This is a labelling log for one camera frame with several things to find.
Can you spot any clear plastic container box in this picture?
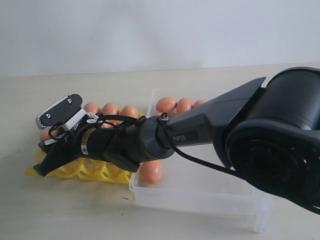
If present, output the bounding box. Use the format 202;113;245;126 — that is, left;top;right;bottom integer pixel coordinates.
128;88;273;234

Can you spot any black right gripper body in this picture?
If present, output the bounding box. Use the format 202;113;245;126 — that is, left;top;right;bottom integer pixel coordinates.
64;124;130;163

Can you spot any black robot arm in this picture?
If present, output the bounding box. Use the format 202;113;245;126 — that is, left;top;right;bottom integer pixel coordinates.
33;66;320;214

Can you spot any yellow plastic egg tray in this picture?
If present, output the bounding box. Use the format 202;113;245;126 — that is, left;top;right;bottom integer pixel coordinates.
24;112;147;185

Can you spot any brown egg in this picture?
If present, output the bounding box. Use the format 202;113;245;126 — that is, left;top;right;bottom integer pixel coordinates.
193;100;205;108
83;102;100;114
40;130;51;142
139;160;163;185
176;97;193;115
100;102;119;128
155;96;177;113
120;105;139;119

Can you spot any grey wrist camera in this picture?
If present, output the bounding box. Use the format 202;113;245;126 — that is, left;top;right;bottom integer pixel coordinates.
35;93;83;130

